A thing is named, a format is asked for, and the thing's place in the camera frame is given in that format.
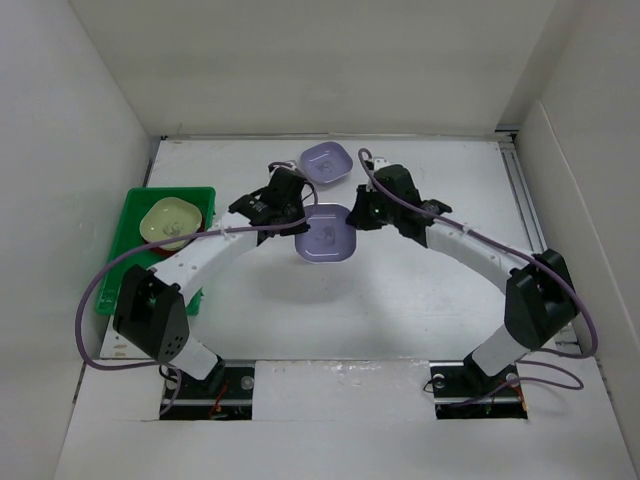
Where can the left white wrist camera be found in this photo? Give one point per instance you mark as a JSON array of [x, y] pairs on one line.
[[286, 165]]

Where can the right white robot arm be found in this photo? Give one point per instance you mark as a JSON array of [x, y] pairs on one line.
[[537, 289]]

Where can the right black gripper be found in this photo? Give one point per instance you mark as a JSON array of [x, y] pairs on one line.
[[358, 217]]

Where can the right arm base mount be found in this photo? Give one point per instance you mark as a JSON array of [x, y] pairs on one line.
[[460, 394]]

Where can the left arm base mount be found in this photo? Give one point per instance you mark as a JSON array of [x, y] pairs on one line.
[[231, 400]]

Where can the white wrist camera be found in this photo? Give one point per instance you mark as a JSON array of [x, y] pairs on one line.
[[379, 163], [286, 165]]

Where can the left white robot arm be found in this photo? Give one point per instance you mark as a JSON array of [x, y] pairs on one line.
[[151, 307]]

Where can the purple square dish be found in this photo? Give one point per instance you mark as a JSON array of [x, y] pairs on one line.
[[329, 238], [326, 163]]

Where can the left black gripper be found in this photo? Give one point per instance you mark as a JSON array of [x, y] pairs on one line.
[[294, 229]]

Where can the red round plate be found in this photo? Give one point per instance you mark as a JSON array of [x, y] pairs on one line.
[[161, 251]]

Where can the right aluminium frame rail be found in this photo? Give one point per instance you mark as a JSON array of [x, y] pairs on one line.
[[566, 340]]

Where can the green plastic bin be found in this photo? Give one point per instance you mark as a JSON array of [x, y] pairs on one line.
[[137, 203]]

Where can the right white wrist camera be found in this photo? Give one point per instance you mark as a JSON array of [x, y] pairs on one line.
[[379, 163]]

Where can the green square dish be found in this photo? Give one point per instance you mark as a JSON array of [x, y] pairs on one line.
[[170, 217]]

